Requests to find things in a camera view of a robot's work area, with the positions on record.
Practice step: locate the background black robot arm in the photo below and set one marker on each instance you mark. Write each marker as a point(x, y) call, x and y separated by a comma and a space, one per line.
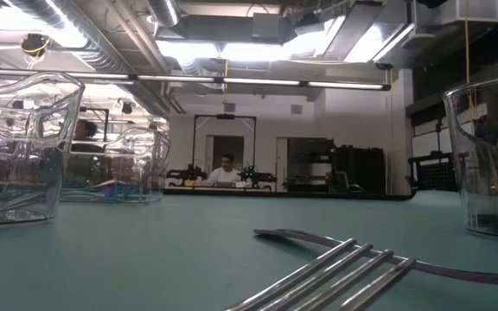
point(257, 176)
point(188, 173)

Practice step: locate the person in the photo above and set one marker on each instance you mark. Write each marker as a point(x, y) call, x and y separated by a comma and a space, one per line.
point(225, 175)
point(84, 134)

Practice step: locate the background work table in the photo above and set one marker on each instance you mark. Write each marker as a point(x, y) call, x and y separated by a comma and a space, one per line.
point(214, 188)

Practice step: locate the long ceiling tube light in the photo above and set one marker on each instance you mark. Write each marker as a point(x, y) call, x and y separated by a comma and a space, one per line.
point(257, 81)

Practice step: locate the clear glass baking dish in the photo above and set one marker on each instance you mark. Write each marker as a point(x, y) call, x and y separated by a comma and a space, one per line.
point(24, 203)
point(482, 173)
point(158, 155)

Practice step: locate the black cabinet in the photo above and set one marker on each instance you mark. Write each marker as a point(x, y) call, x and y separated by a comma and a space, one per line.
point(361, 170)

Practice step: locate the green table mat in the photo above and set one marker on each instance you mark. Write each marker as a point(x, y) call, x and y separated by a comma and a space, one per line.
point(145, 250)

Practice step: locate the whiteboard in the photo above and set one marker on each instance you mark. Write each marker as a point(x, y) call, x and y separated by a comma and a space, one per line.
point(426, 142)

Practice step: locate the black rack cart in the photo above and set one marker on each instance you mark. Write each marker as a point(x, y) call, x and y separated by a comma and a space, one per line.
point(437, 175)

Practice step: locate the black ceiling-mounted device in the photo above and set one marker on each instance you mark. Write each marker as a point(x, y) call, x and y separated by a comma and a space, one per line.
point(35, 43)

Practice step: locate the background black rig frame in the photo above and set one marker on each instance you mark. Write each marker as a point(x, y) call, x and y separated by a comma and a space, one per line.
point(225, 116)

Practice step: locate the black metal table frame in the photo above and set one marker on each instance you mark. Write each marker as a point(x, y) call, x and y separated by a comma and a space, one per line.
point(340, 196)

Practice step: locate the silver flexible ceiling duct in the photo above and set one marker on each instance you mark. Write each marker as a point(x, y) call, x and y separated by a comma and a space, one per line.
point(164, 13)

